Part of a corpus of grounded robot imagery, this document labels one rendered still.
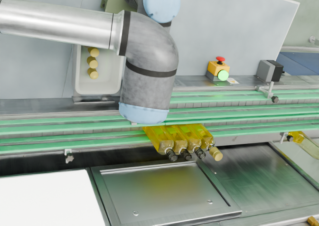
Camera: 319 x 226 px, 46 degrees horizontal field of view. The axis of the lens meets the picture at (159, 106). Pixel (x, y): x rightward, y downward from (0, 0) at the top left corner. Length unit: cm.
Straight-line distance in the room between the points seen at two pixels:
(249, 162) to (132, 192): 62
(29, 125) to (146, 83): 67
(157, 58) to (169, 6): 43
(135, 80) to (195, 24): 83
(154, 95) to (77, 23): 22
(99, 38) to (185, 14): 82
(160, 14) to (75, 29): 45
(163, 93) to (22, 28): 32
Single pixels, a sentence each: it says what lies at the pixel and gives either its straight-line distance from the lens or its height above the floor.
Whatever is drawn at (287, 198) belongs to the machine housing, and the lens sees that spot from 162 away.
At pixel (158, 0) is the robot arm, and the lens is 118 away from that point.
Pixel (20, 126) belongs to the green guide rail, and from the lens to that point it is 138.
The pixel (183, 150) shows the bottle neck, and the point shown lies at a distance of 138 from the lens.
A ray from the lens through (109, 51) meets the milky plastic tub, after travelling 148.
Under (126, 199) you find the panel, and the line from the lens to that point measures 133.
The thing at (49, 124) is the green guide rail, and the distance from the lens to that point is 139.
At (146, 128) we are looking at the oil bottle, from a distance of 149.
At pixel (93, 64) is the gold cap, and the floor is 81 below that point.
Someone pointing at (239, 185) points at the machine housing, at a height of 115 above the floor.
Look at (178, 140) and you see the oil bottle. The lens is 141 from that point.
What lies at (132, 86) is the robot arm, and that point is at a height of 142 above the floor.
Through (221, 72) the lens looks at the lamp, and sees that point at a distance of 164.
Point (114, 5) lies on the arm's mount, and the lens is 138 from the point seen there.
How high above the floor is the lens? 212
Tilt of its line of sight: 54 degrees down
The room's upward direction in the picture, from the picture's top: 141 degrees clockwise
